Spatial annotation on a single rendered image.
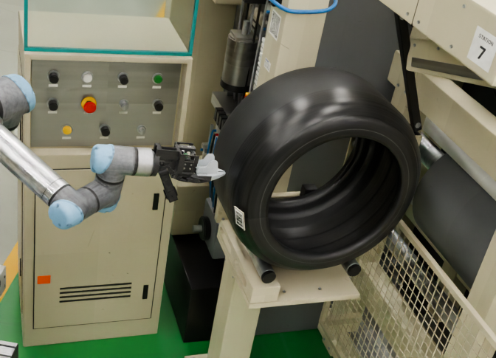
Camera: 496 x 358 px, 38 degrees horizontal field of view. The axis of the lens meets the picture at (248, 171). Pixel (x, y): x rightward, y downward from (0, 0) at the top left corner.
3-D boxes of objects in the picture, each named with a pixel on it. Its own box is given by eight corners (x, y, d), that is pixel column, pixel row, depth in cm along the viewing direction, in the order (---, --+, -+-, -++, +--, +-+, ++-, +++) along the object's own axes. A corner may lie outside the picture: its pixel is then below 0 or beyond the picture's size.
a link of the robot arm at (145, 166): (134, 181, 186) (129, 164, 192) (151, 182, 188) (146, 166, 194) (140, 156, 182) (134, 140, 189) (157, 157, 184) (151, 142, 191)
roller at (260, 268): (243, 207, 238) (236, 217, 239) (233, 202, 235) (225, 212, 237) (279, 274, 210) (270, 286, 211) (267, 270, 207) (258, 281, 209)
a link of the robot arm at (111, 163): (87, 162, 188) (93, 136, 184) (128, 165, 193) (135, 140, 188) (90, 181, 183) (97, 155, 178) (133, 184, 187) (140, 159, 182)
